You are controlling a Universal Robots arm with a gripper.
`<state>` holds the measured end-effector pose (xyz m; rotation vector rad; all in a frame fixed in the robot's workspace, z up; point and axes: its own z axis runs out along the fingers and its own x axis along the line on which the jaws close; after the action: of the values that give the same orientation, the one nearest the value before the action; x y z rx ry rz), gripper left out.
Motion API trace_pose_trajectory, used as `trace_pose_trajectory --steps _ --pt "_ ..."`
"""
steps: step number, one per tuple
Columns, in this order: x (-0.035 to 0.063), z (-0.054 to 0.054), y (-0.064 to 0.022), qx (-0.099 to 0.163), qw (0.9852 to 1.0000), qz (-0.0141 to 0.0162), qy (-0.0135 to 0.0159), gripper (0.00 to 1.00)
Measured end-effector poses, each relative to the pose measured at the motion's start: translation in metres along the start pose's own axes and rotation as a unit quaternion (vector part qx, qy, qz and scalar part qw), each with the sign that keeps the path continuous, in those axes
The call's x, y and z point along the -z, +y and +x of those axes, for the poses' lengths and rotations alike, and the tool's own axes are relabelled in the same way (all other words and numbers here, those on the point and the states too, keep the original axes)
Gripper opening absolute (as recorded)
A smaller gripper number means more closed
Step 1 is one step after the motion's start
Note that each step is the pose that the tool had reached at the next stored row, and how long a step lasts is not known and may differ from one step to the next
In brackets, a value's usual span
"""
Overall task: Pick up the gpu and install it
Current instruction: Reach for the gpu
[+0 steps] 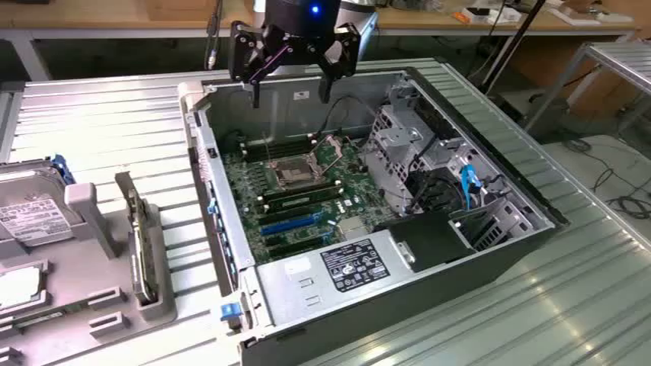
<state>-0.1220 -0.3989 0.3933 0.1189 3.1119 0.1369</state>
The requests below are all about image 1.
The black graphics card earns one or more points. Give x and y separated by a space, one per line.
141 244

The wooden desk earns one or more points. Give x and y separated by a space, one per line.
127 11

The CPU socket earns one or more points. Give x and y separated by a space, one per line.
295 173

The blue disk rail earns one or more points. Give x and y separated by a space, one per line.
63 171

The blue case latch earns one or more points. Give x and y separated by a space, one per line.
228 310

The grey parts rack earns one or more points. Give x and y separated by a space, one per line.
76 274

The green motherboard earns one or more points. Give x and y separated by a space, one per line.
351 183

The black white box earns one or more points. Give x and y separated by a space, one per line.
500 15

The silver chipset heatsink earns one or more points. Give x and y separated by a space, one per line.
352 228

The silver power supply unit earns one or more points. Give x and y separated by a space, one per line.
289 289

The long black expansion slot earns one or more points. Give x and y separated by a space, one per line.
281 217

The blue expansion slot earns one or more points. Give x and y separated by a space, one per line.
287 225

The thin locking lever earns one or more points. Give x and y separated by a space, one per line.
267 150

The silver disk bay cage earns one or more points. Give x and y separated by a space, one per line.
393 137

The short black expansion slot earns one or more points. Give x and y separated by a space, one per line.
295 242
297 251

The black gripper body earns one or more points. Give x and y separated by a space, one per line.
300 19

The silver hard disk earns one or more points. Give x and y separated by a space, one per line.
31 213

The green RAM stick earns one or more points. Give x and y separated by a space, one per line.
40 318

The metal socket cover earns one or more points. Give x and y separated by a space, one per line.
328 152

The dark RAM stick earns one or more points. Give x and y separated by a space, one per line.
304 200

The silver CPU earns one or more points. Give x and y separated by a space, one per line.
15 286

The silver vented disk bay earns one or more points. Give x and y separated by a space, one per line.
488 228

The orange white box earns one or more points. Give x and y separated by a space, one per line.
460 16

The black tripod pole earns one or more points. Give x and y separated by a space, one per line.
514 42

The black open PC case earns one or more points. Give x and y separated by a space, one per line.
458 305

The black plastic shroud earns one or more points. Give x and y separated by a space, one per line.
427 240

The aluminium frame table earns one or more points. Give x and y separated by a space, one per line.
620 57

